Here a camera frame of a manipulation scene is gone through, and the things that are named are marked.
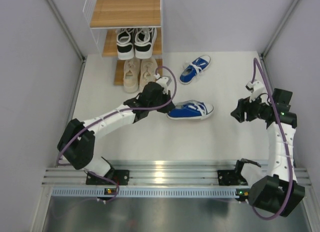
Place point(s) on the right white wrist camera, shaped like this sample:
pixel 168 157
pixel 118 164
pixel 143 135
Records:
pixel 256 88

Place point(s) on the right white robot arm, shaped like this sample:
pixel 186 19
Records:
pixel 277 190

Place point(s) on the beige lace sneaker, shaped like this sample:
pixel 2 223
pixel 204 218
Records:
pixel 131 70
pixel 147 72

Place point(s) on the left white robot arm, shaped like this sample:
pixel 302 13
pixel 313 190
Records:
pixel 77 143

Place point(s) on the aluminium frame post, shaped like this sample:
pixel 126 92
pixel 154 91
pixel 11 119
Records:
pixel 62 23
pixel 279 28

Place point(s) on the black white sneaker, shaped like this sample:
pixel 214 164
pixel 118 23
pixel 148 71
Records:
pixel 144 42
pixel 125 43

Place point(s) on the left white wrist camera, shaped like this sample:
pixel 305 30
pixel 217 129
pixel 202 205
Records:
pixel 164 81

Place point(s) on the wooden three-tier shoe shelf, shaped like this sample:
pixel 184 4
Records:
pixel 104 17

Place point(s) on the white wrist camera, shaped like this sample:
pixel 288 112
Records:
pixel 164 81
pixel 256 88

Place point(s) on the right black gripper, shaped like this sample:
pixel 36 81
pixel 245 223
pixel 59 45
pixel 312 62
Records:
pixel 244 106

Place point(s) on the aluminium mounting rail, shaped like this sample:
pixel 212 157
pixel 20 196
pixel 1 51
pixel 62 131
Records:
pixel 148 173

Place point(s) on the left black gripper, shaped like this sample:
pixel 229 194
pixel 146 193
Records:
pixel 167 108

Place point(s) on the blue canvas sneaker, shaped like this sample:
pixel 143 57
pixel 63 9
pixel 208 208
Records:
pixel 191 110
pixel 194 69

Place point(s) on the slotted grey cable duct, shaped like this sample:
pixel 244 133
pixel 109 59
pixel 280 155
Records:
pixel 126 192

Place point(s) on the left aluminium frame post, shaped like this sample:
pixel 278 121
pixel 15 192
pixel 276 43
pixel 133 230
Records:
pixel 62 23

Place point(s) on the right aluminium frame post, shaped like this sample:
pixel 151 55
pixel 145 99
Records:
pixel 279 28

